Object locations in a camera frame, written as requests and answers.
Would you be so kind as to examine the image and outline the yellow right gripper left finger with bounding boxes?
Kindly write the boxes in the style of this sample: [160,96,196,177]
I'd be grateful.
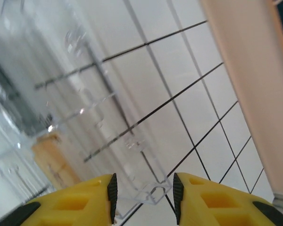
[0,173,120,226]

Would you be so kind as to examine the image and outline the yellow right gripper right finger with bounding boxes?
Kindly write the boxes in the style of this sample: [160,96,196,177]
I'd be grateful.
[172,172,283,226]

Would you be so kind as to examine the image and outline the clear acrylic card holder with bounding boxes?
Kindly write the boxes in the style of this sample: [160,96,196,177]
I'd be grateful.
[0,0,174,219]

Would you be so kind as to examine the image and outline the black credit card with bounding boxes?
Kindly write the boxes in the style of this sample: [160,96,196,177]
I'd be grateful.
[0,53,42,138]

